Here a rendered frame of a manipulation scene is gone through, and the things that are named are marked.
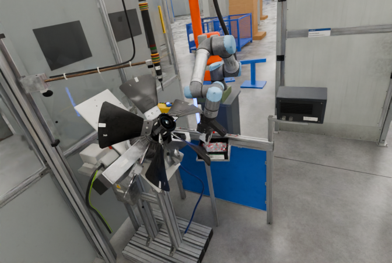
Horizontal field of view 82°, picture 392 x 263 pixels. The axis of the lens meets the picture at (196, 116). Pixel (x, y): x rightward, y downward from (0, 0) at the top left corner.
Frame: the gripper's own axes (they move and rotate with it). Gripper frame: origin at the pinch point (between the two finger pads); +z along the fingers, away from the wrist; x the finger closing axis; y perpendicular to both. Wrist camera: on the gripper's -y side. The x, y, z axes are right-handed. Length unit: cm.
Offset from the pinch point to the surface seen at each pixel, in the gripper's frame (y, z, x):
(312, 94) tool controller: -44, -35, -32
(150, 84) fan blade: 43.9, -22.2, -4.1
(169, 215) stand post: 13, 66, 14
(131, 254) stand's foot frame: 33, 111, 33
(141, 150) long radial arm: 30.2, 3.2, 23.2
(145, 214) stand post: 33, 79, 15
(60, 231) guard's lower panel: 75, 77, 55
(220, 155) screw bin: -6.9, 17.6, -13.5
